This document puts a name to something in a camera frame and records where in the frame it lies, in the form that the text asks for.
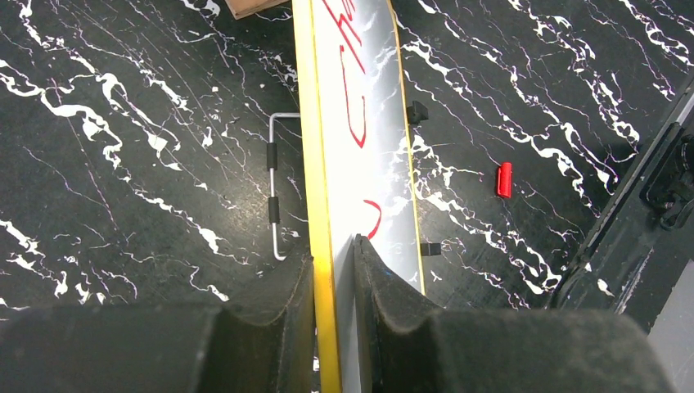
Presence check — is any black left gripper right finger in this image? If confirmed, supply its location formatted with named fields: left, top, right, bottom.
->
left=353, top=236, right=673, bottom=392

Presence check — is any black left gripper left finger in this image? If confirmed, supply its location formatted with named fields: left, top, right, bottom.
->
left=1, top=251, right=313, bottom=392

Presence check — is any yellow-framed whiteboard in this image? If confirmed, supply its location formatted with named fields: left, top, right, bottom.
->
left=292, top=1, right=425, bottom=392

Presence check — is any red marker cap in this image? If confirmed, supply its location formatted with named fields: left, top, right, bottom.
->
left=496, top=162, right=513, bottom=199

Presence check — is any wooden board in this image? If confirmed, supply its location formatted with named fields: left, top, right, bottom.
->
left=225, top=0, right=288, bottom=20

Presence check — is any metal whiteboard stand wire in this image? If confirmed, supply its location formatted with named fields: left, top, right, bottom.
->
left=266, top=112, right=303, bottom=262

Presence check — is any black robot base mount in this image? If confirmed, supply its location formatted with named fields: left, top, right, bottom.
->
left=548, top=75, right=693, bottom=332

